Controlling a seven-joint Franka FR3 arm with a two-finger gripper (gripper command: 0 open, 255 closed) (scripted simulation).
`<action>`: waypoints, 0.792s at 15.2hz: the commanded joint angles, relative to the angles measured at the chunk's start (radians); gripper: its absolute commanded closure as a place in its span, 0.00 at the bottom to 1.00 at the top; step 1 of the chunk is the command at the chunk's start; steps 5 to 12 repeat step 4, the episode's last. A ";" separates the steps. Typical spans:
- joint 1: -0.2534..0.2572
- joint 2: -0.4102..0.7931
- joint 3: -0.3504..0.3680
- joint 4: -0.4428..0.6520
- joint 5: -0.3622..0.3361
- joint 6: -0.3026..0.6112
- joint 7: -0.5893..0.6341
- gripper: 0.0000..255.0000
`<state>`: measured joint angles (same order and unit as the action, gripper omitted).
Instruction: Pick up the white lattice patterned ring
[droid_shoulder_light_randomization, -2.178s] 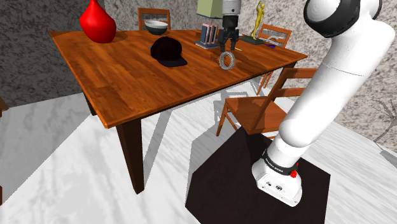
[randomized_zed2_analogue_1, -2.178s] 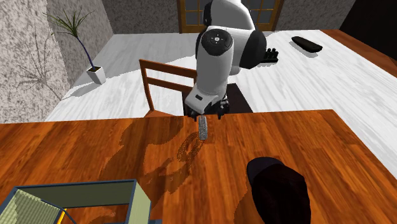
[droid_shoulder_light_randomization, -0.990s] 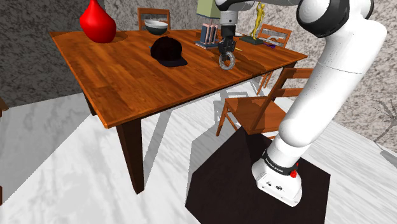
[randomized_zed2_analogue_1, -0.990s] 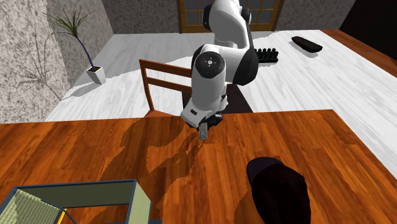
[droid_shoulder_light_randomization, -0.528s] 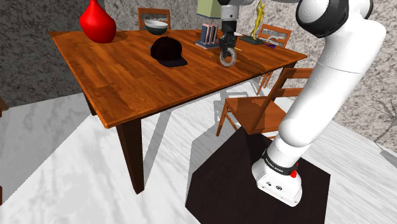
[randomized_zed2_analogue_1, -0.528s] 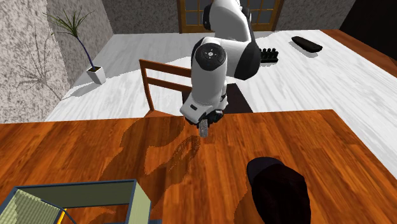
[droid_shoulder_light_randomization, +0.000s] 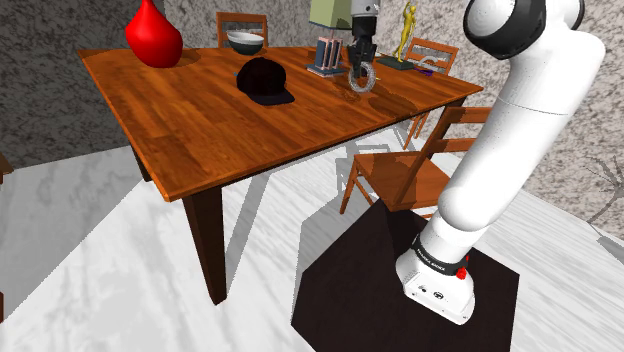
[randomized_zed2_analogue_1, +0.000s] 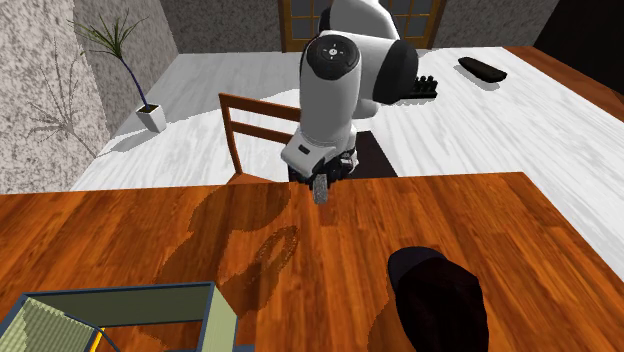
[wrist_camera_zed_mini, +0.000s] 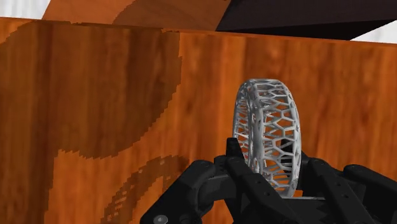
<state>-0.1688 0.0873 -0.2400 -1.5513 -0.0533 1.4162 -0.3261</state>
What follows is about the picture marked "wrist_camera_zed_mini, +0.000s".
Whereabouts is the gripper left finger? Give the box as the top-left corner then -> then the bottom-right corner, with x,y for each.
140,137 -> 304,224

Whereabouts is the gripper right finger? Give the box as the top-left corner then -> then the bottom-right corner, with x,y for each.
280,139 -> 397,224

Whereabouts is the white lattice ring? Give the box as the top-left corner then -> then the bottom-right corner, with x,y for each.
232,78 -> 302,199

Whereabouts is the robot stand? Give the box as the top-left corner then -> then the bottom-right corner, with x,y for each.
215,0 -> 397,41

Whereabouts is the wooden table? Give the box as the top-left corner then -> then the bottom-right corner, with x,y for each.
0,0 -> 397,224

